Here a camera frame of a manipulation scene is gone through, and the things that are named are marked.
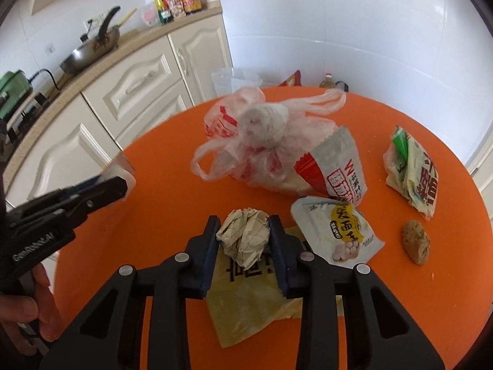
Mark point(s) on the red white label bottle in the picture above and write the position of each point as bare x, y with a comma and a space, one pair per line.
175, 4

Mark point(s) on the green yellow bottle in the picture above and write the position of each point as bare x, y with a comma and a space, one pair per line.
158, 2

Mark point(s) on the grey red paper bag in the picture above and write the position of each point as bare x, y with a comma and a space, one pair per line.
339, 162

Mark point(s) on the brown bread lump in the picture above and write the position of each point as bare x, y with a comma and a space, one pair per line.
416, 241

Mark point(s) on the cream kitchen cabinet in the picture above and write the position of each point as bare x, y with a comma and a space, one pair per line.
134, 84

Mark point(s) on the white kitchen cabinet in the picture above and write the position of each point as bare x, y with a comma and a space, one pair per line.
127, 44

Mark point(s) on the person's left hand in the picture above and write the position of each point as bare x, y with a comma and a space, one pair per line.
15, 316

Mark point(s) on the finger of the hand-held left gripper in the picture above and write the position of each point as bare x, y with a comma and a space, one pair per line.
86, 185
104, 194

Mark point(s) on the red snack bag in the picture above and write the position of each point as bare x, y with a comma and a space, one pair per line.
290, 80

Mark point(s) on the paper ball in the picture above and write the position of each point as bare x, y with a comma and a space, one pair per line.
242, 235

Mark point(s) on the yellow cooking oil bottle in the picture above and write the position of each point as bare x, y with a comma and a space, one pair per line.
327, 81

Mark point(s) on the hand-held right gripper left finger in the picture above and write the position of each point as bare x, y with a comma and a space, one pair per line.
210, 256

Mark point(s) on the white door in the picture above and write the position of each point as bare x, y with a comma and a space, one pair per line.
481, 173

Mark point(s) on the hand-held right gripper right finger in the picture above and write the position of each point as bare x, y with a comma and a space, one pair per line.
278, 256

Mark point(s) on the translucent plastic bag red print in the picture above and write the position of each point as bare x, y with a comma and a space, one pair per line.
227, 123

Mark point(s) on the yellow wrapper black characters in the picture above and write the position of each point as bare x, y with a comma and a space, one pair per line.
246, 308

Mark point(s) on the pink translucent plastic container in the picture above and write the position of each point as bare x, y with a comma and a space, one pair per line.
148, 14

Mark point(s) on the green kitchen appliance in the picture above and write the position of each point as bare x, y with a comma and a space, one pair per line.
13, 88

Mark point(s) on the white yellow snack packet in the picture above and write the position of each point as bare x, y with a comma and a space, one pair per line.
339, 231

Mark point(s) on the wooden spatula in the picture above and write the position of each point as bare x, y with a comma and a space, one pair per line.
127, 16

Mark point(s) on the green white snack wrapper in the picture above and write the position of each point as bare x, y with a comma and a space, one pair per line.
418, 177

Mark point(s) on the white wall outlet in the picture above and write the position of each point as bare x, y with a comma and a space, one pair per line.
95, 22

